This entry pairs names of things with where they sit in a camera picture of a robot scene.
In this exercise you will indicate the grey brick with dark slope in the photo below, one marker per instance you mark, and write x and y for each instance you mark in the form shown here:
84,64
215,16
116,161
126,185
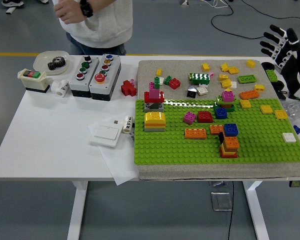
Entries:
153,108

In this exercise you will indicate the dark green frame brick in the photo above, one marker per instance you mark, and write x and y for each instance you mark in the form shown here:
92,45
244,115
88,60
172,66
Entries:
232,108

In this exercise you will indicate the dark control panel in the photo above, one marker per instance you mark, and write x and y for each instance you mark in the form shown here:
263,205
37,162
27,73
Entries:
298,184

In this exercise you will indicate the cream rocker switch box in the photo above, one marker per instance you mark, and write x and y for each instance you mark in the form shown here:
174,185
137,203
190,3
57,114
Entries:
33,82

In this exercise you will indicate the small yellow brick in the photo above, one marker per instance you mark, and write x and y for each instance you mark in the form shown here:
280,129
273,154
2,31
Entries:
159,72

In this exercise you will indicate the yellow dome brick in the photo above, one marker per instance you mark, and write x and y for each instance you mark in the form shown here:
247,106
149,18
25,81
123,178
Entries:
154,117

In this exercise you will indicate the pink tall brick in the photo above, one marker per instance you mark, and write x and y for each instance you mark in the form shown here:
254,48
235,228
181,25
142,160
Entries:
154,92

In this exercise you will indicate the blue square brick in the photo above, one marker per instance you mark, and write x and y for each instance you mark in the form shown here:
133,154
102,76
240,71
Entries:
220,113
231,130

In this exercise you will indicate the white labelled roll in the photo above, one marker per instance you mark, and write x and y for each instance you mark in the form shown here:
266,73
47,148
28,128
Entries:
127,125

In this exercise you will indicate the grey four-button box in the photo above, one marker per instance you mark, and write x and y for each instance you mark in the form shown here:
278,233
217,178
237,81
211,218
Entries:
76,85

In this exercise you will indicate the orange thin plate brick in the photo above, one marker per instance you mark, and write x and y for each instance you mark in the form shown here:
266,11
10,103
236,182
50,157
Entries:
155,124

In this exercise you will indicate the white table leg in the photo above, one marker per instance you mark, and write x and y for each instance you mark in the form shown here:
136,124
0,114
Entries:
77,212
256,212

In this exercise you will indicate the black wristwatch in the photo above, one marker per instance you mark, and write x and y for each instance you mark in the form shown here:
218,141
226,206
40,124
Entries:
87,8

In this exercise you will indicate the person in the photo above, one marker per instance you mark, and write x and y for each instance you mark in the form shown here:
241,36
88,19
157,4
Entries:
12,3
107,30

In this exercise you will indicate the dark metal gears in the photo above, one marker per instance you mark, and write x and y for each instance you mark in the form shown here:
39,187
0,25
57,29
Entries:
57,63

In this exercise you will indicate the white flat plate brick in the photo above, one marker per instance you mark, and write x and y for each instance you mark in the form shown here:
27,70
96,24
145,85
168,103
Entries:
288,137

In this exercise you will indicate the grey-brown foam mat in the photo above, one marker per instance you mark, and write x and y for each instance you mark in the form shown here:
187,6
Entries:
180,72

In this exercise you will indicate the metal furniture foot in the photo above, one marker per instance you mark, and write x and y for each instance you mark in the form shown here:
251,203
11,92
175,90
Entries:
183,2

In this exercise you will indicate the small pink brick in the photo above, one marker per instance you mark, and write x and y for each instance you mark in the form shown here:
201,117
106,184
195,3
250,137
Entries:
132,81

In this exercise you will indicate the person's left hand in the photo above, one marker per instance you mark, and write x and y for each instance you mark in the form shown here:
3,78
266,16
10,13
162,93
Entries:
70,11

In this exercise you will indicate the red square brick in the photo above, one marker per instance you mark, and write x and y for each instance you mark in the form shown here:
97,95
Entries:
174,83
205,116

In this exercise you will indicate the green thin plate brick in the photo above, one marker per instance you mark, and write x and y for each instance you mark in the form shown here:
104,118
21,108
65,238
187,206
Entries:
236,101

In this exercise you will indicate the metal floor socket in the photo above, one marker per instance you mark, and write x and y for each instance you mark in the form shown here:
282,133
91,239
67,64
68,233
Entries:
221,201

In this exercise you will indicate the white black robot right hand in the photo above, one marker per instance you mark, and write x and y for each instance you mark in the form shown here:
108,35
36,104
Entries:
293,72

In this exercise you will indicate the grey furniture foot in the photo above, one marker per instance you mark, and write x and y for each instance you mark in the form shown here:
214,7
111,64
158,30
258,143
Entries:
11,10

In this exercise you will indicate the orange long brick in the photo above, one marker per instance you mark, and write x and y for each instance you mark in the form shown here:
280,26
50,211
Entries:
248,94
195,133
215,129
232,142

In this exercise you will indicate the grey emergency-stop button box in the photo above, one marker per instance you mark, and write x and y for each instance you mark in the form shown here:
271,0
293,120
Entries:
110,80

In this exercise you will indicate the person's left forearm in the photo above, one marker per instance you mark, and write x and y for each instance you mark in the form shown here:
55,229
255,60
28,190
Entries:
100,3

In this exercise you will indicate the yellow thin brick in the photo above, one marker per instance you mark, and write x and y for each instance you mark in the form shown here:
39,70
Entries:
224,150

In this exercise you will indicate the crinkled clear plastic wrap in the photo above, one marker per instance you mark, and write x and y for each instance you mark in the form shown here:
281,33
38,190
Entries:
293,110

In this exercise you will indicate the magenta square brick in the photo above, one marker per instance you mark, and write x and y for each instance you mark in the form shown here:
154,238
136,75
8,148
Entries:
189,117

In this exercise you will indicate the white square brick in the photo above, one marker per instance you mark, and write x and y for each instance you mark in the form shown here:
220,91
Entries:
202,90

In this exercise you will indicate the metal bracket under table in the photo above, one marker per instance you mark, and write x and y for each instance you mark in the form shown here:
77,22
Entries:
218,184

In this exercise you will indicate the printed label strip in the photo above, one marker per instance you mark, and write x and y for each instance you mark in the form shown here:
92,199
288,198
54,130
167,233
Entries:
132,137

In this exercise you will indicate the white wall switch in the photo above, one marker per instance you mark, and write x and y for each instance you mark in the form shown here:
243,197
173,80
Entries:
105,135

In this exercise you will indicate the green flat plate brick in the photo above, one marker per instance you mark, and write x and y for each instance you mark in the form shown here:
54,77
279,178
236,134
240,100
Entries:
247,79

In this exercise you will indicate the red cross brick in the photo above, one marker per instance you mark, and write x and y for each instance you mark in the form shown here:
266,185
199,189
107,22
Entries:
127,88

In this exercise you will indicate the yellow flat plate brick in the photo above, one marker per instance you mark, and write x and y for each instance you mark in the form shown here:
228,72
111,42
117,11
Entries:
281,114
245,103
266,109

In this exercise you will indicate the green long brick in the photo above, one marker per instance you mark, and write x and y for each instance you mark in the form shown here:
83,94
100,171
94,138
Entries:
200,78

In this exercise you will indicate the green studded baseplate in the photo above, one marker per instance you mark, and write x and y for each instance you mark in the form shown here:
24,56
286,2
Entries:
170,150

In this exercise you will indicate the white plastic dish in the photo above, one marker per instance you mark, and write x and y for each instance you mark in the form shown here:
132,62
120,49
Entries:
42,60

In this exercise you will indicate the small tall green brick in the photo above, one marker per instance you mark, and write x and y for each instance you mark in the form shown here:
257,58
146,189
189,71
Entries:
157,82

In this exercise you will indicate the red flat brick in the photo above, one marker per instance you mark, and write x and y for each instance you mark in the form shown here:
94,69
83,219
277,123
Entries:
228,155

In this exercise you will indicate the white pipe fitting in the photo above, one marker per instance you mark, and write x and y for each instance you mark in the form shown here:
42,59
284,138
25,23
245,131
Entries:
61,88

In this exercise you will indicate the magenta brick with yellow cap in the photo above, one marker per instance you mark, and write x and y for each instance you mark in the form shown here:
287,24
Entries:
228,96

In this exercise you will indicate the white paper sheet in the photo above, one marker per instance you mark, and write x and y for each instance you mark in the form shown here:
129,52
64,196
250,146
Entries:
120,162

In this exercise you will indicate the black slope brick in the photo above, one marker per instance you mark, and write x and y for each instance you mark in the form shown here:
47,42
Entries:
191,92

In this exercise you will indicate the red wide brick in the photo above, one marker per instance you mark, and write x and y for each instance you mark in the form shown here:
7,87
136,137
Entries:
147,96

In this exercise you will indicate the small white brick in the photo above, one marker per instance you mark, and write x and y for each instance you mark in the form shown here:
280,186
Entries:
161,80
233,84

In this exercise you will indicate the small pink piece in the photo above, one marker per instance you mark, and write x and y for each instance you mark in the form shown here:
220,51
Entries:
211,74

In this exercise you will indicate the small blue brick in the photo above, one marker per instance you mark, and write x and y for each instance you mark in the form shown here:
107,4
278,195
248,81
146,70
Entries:
298,129

